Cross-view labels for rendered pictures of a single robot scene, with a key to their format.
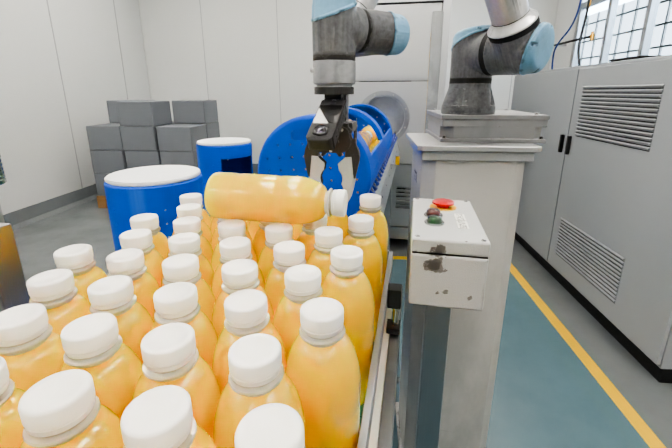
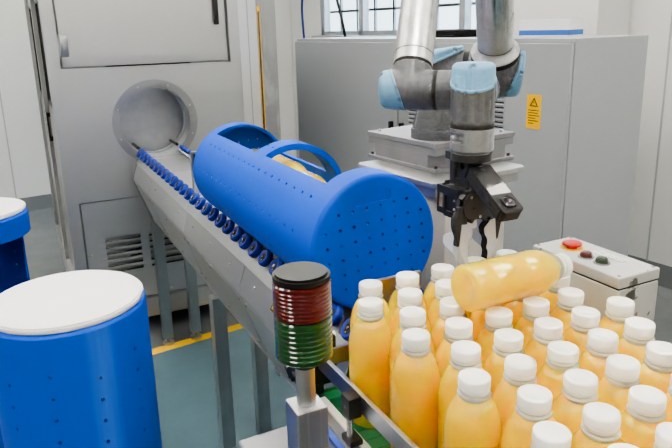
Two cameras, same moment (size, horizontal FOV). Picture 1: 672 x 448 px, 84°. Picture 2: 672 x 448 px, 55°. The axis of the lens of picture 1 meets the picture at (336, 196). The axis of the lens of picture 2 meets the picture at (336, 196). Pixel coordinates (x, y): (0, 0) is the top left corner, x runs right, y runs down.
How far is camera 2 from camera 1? 90 cm
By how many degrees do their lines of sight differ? 37
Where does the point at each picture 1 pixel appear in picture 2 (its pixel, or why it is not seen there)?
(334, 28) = (490, 101)
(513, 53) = (502, 80)
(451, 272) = (639, 297)
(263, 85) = not seen: outside the picture
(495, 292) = not seen: hidden behind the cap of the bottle
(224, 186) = (493, 277)
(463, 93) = (445, 117)
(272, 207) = (534, 284)
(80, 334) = (658, 397)
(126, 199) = (82, 350)
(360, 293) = not seen: hidden behind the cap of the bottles
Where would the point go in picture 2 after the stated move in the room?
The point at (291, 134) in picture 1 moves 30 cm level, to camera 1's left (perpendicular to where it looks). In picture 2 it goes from (352, 199) to (213, 232)
